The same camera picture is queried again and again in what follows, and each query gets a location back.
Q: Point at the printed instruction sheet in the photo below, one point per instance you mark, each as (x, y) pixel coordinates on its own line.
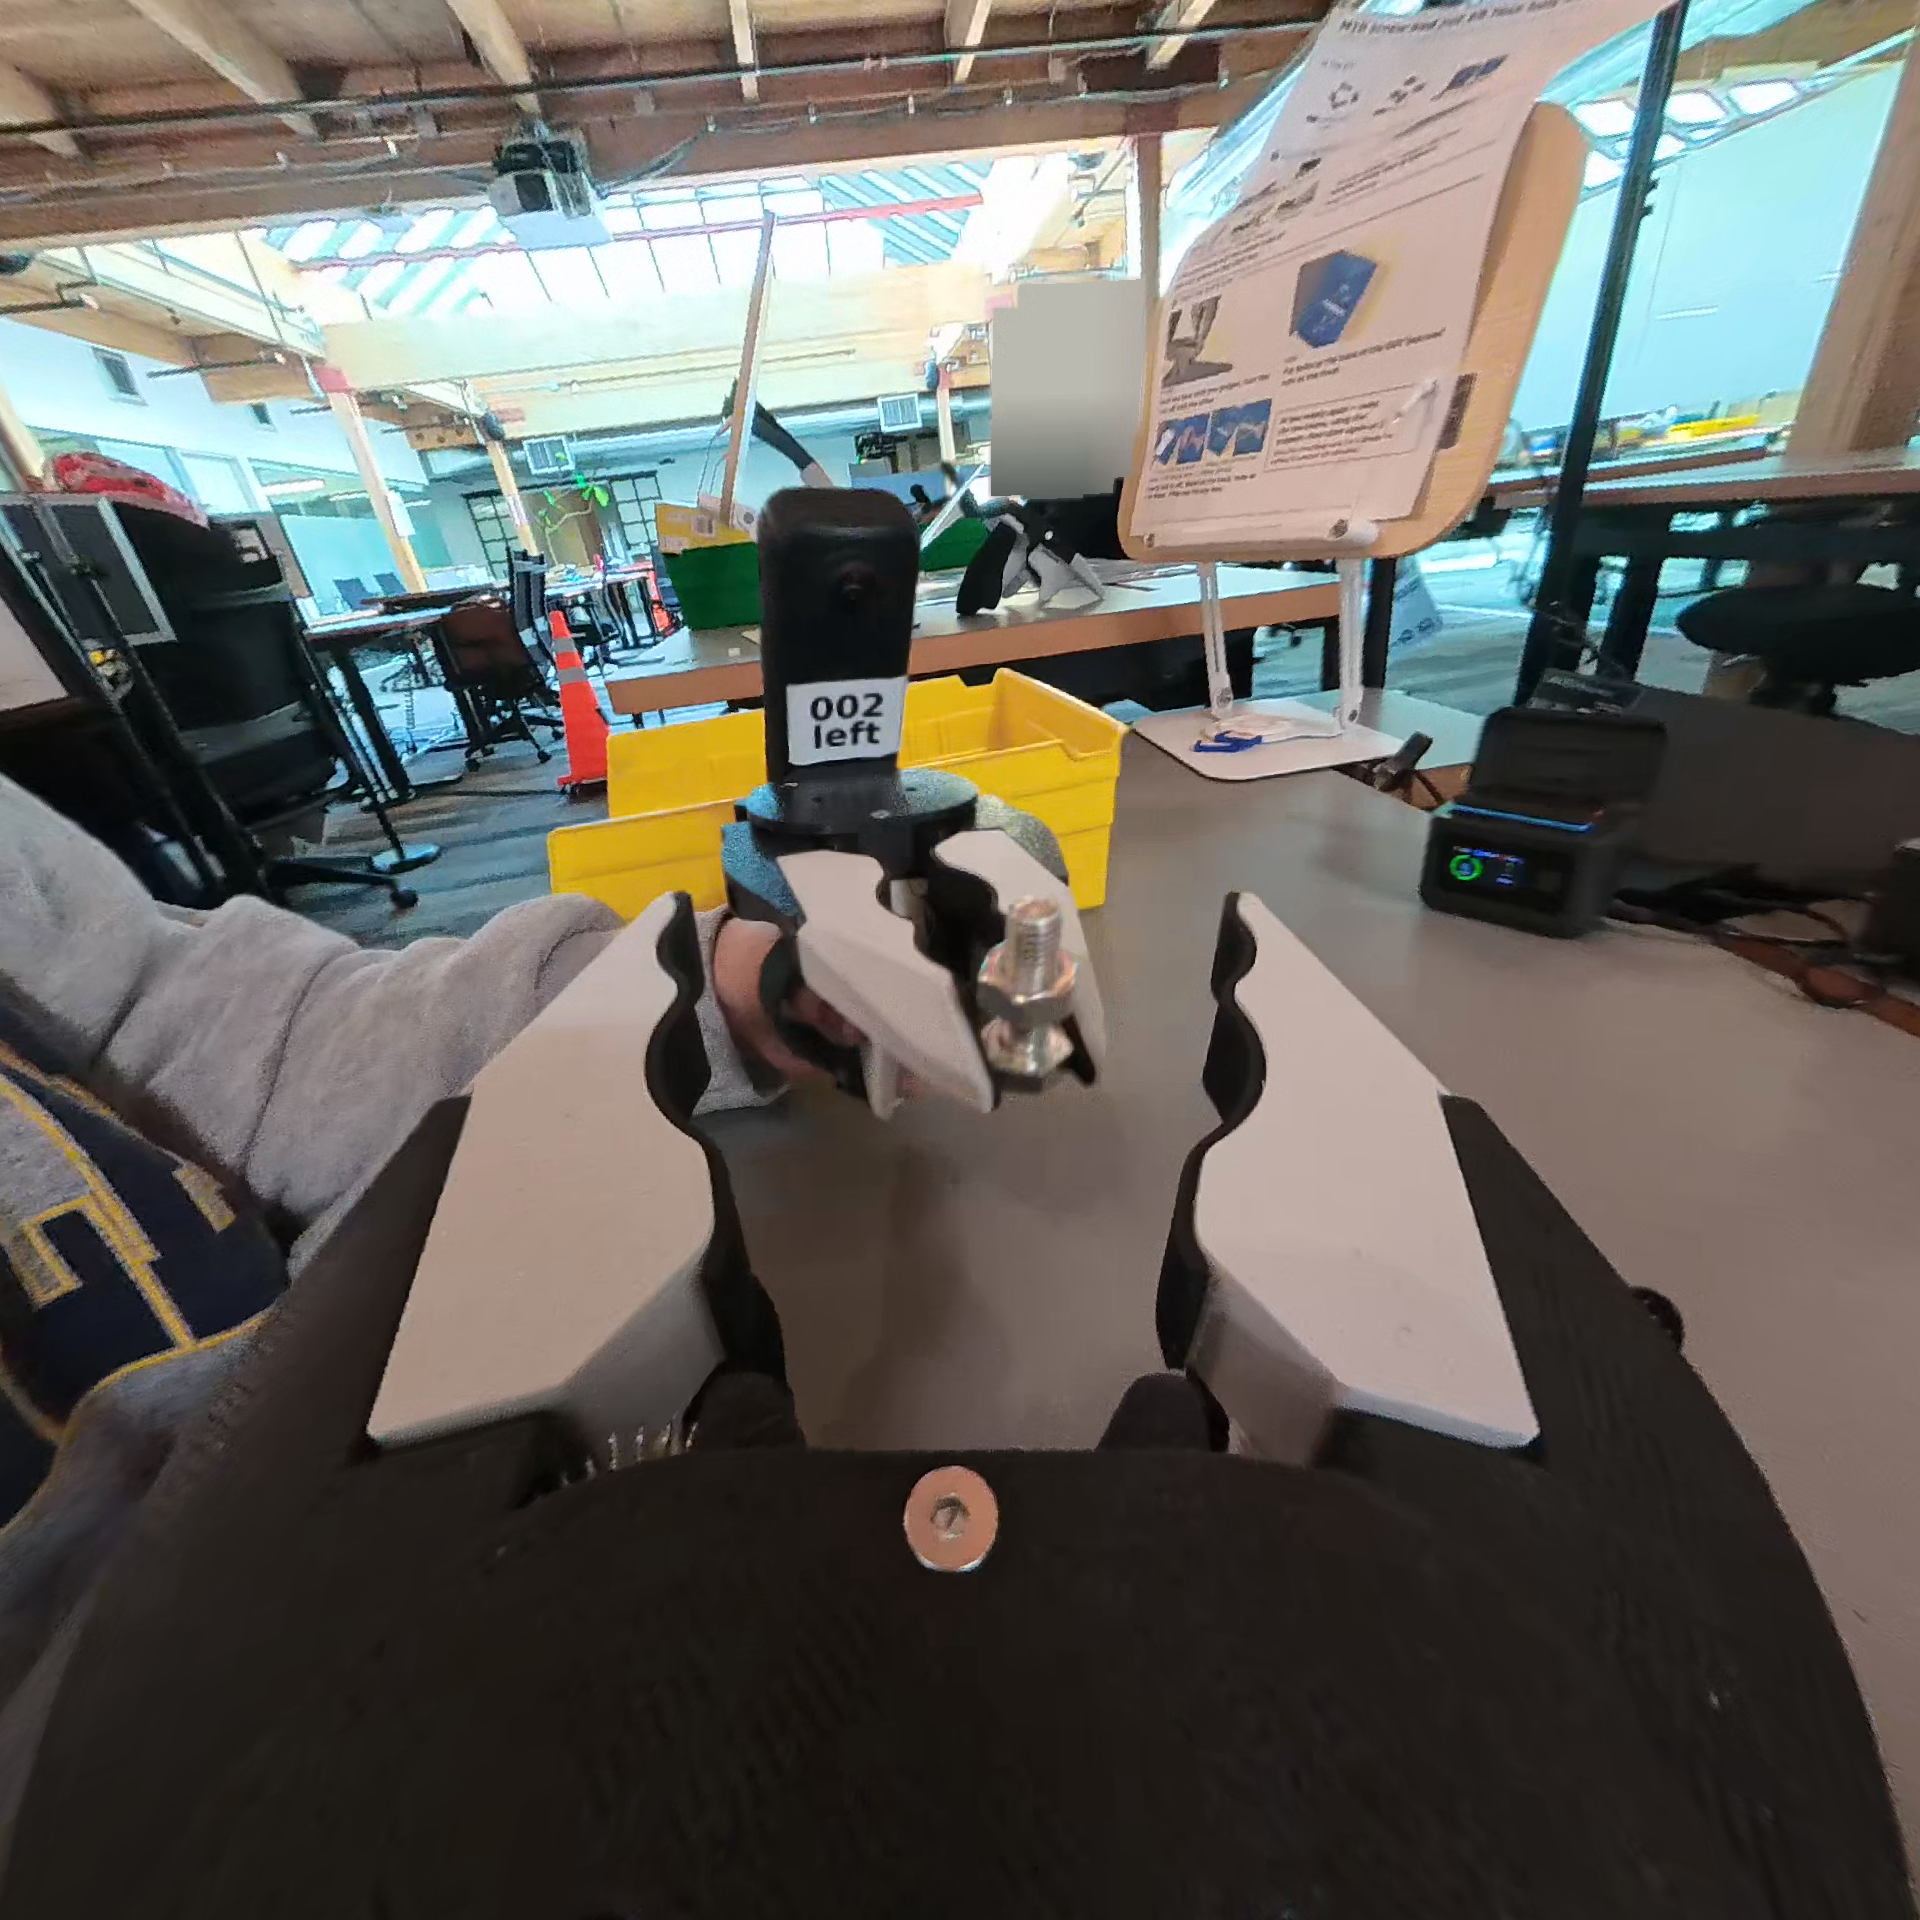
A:
(1306, 225)

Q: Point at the blue plastic clip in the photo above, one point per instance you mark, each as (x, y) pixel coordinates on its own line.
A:
(1224, 739)

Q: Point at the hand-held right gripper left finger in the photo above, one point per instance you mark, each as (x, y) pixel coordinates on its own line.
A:
(556, 1200)

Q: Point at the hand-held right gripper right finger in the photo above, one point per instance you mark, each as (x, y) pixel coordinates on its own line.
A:
(1351, 1213)

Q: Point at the person's left forearm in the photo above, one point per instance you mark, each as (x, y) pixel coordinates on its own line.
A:
(373, 1021)

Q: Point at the yellow divided plastic bin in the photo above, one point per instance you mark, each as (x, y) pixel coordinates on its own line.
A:
(1020, 750)

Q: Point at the white and wooden document stand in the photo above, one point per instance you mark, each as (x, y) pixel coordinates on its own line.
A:
(1531, 299)

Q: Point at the silver hex bolt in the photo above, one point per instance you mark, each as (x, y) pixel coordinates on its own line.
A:
(1036, 927)

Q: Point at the wooden desk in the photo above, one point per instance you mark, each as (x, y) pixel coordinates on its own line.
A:
(1126, 606)

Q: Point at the black pole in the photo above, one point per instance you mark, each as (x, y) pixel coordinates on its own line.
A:
(1597, 373)

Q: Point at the ceiling projector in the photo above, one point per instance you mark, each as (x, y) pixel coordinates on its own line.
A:
(549, 188)

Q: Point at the orange traffic cone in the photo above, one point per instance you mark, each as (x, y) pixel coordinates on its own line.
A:
(580, 718)

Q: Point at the black flat case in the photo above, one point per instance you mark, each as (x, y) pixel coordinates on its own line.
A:
(1771, 796)

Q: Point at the black and grey tool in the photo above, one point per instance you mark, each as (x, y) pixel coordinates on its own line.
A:
(989, 571)

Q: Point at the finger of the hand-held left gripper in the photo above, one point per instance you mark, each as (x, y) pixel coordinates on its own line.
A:
(997, 866)
(883, 974)

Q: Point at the person's left hand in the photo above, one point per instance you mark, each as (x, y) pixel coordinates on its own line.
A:
(735, 990)

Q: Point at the black equipment rack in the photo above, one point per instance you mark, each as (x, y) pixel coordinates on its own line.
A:
(210, 675)

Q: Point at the green plastic bin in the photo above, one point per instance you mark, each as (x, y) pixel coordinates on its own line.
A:
(704, 592)

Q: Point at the small black clamp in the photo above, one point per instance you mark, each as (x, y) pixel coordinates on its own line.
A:
(1402, 757)

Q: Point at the black label printer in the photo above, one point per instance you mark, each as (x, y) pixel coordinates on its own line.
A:
(1560, 750)

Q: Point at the person's grey sweatshirt torso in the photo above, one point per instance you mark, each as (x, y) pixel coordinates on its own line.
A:
(107, 1273)

